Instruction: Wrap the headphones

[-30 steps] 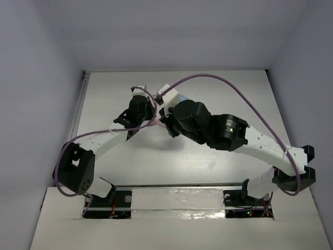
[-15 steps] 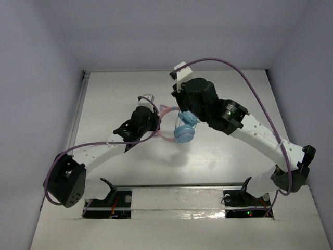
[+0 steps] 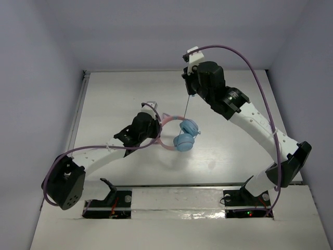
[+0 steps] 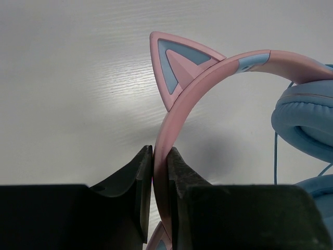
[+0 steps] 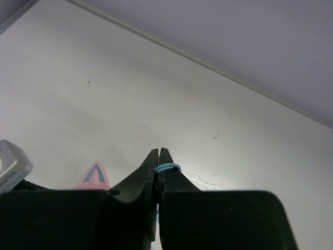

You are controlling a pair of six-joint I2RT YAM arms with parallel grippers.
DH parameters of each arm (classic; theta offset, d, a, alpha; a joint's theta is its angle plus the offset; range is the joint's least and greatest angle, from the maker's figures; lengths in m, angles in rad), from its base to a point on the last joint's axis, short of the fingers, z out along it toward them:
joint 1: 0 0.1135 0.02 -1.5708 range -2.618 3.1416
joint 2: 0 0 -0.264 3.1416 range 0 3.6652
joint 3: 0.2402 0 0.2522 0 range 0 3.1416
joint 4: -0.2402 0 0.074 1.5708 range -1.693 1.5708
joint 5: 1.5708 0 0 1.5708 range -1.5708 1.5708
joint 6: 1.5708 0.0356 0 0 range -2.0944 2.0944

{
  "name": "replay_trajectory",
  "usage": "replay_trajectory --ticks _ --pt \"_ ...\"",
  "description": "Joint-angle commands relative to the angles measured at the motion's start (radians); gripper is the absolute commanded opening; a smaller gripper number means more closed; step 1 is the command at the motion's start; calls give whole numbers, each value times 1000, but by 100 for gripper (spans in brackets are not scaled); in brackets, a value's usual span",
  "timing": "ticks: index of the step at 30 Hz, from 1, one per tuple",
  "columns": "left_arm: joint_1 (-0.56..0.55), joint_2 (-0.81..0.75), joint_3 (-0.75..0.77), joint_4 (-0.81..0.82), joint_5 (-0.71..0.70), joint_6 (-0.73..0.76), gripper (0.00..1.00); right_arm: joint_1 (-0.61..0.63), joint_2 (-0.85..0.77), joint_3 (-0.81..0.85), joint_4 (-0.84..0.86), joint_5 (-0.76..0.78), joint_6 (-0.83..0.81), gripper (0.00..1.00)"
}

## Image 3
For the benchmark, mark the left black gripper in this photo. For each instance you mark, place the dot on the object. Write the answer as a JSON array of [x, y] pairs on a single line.
[[155, 127]]

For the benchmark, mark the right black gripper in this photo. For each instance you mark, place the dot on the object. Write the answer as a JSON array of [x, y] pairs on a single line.
[[188, 78]]

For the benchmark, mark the pink blue cat-ear headphones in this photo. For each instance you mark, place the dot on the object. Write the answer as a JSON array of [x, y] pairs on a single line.
[[184, 142]]

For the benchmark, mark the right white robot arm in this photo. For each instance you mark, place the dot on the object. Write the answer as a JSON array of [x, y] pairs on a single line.
[[289, 156]]

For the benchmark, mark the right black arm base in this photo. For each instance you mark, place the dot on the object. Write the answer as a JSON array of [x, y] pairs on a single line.
[[242, 204]]

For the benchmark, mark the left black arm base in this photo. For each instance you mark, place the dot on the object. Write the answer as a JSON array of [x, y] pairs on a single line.
[[116, 205]]

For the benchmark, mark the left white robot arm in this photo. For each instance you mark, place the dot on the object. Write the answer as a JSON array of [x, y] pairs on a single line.
[[66, 182]]

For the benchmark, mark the white foam front panel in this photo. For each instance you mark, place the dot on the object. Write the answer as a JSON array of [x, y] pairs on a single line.
[[177, 203]]

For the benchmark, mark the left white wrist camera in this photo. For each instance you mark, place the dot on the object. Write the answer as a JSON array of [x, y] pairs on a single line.
[[149, 107]]

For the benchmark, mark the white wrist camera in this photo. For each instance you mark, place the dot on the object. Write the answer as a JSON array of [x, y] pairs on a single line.
[[149, 107], [193, 58]]

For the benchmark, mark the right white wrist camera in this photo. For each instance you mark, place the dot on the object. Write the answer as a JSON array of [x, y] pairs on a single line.
[[193, 58]]

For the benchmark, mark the aluminium rail left edge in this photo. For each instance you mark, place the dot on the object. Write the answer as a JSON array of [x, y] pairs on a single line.
[[77, 113]]

